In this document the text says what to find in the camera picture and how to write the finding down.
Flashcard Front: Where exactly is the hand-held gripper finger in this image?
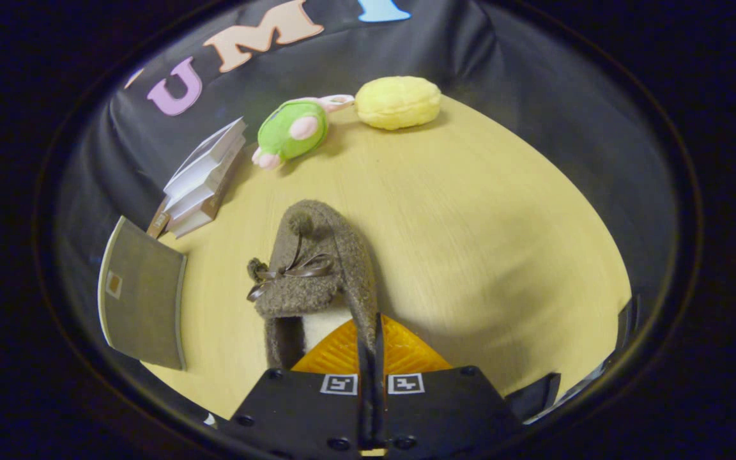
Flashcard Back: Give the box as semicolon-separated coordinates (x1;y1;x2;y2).
373;312;525;457
218;319;374;457

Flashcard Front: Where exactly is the brown fuzzy shoe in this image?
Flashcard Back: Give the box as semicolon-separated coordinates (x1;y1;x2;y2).
247;199;380;370

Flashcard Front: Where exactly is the grey fabric storage box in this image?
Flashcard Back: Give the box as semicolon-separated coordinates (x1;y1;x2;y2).
98;216;188;371

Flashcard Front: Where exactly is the black angular object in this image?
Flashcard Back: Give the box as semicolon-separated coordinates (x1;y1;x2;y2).
505;294;640;424

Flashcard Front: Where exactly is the brown flat book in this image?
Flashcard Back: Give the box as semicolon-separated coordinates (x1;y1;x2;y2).
146;198;172;239

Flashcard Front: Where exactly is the stack of white books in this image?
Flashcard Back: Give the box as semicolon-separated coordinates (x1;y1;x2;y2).
162;117;249;239

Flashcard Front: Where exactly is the green and pink plush toy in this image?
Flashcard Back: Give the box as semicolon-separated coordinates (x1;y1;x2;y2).
252;95;356;171

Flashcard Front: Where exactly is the yellow plush ball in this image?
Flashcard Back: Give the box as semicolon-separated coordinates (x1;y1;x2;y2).
354;75;443;131

